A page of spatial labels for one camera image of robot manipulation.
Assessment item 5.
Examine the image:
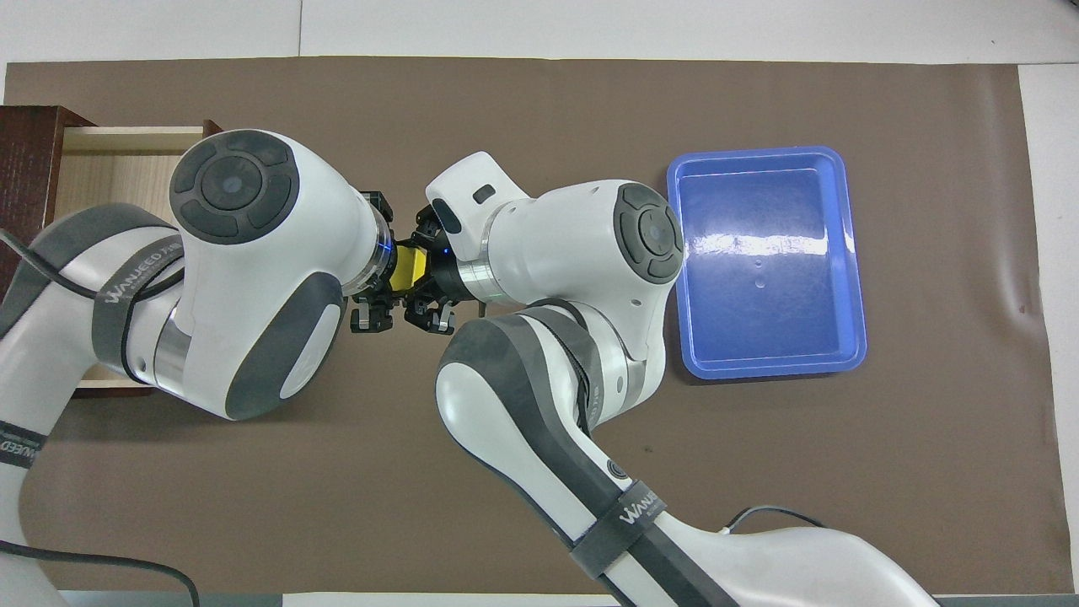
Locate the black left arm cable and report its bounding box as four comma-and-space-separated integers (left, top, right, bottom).
0, 228, 199, 607

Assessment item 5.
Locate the blue plastic tray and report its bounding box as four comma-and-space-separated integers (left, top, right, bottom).
666, 145, 869, 380

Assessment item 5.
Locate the yellow cube block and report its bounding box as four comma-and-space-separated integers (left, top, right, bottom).
389, 247, 429, 294

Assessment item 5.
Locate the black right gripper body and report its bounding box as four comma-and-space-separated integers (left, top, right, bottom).
427, 240, 464, 301

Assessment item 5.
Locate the dark wooden drawer cabinet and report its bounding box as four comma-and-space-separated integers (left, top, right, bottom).
0, 105, 157, 399

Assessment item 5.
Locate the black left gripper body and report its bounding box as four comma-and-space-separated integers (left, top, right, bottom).
371, 221, 399, 298

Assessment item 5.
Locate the brown paper table mat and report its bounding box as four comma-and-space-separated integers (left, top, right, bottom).
0, 56, 1067, 595

